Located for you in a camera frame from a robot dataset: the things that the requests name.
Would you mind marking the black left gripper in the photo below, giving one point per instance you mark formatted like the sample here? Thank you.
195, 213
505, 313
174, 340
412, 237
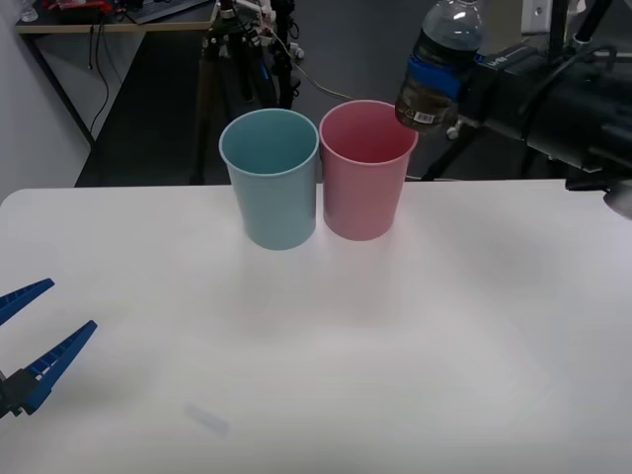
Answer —
10, 397

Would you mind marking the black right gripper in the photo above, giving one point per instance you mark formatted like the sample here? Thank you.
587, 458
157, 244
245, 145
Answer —
503, 84

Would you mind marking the small dark plastic bottle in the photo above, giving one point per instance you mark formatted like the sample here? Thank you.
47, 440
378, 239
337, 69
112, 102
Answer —
449, 34

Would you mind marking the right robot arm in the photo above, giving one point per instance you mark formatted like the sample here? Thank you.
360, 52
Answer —
587, 113

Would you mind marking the pink plastic bin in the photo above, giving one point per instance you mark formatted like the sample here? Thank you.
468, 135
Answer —
365, 192

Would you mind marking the pale blue plastic bin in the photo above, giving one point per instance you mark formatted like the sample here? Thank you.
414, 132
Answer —
276, 207

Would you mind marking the black and brown tripod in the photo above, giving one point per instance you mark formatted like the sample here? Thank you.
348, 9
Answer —
210, 99

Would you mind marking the black keyboard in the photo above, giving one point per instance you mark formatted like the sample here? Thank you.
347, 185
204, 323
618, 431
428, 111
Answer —
163, 10

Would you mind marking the dark desk with wooden edge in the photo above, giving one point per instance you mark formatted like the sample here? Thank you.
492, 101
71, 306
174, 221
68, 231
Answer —
74, 21

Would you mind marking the clear plastic cup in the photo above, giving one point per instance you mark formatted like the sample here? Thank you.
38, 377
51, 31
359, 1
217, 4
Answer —
28, 12

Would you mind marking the red tool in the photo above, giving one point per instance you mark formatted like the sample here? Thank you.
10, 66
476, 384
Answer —
79, 5

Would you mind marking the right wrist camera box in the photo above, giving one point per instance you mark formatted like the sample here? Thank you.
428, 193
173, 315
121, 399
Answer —
535, 17

